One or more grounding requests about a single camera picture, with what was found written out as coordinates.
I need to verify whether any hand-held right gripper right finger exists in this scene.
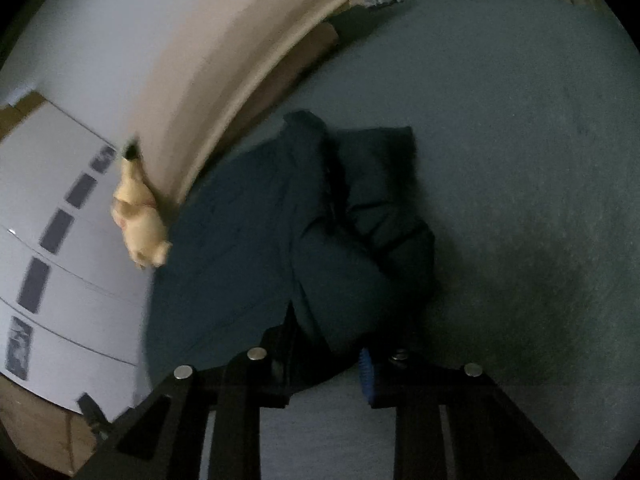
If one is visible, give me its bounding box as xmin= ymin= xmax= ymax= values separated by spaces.
xmin=357 ymin=345 xmax=582 ymax=480

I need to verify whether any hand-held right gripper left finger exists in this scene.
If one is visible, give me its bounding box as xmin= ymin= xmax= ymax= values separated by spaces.
xmin=82 ymin=327 xmax=297 ymax=480

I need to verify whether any dark navy jacket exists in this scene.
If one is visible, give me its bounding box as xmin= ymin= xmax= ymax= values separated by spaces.
xmin=144 ymin=109 xmax=440 ymax=397

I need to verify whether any small black object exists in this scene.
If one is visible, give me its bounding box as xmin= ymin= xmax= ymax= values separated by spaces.
xmin=76 ymin=393 xmax=111 ymax=438

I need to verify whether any brown cardboard carton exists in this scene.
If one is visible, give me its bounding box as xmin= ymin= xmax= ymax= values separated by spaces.
xmin=0 ymin=374 xmax=98 ymax=477

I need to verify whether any yellow plush toy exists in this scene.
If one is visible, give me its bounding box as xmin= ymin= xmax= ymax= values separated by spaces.
xmin=110 ymin=141 xmax=174 ymax=271

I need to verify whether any pinkish beige pillow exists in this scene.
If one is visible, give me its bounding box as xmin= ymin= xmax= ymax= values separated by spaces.
xmin=220 ymin=21 xmax=342 ymax=153

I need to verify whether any beige padded headboard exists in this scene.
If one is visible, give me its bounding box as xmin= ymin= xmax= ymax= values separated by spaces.
xmin=126 ymin=0 xmax=390 ymax=207

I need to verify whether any brown cardboard sheet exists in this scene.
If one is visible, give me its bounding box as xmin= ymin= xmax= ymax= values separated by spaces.
xmin=0 ymin=91 xmax=47 ymax=138

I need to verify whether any patterned dark wall panel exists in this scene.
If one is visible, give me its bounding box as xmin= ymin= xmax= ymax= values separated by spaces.
xmin=89 ymin=145 xmax=118 ymax=174
xmin=4 ymin=315 xmax=34 ymax=380

